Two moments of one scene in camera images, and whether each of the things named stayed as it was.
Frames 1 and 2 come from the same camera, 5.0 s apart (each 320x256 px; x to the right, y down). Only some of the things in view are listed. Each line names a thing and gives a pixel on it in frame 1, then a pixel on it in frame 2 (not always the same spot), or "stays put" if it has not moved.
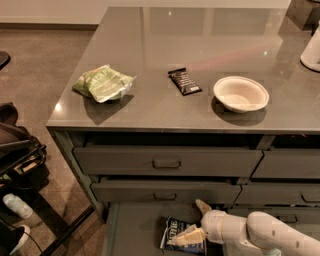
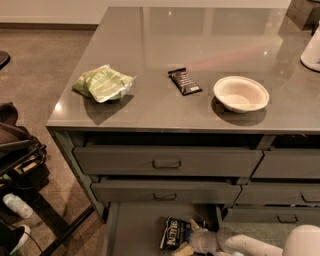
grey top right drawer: [289, 163] stays put
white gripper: [212, 225] → [200, 238]
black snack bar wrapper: [184, 82] stays put
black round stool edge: [5, 58] stays put
